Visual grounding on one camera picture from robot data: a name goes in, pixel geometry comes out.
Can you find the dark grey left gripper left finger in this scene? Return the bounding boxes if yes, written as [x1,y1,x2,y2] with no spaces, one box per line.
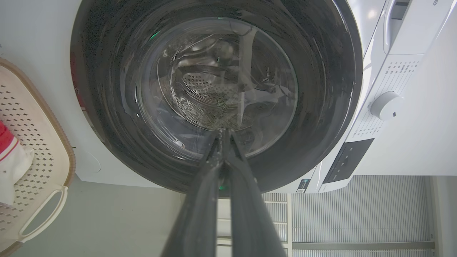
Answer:
[161,128,225,257]

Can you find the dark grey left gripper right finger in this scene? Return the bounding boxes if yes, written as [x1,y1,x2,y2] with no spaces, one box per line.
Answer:
[225,129,286,257]

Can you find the beige perforated laundry basket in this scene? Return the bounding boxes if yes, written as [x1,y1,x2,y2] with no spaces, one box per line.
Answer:
[0,58,76,257]

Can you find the black round washing machine door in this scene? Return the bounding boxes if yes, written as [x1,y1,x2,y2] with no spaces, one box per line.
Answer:
[70,0,363,195]

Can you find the white washing machine dial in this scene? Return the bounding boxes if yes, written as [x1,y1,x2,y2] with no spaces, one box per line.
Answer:
[370,91,405,121]

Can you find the red and white garment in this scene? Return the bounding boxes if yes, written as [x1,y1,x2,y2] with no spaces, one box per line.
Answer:
[0,121,35,206]

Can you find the white front-load washing machine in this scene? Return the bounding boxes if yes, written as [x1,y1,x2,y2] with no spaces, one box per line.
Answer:
[0,0,457,195]

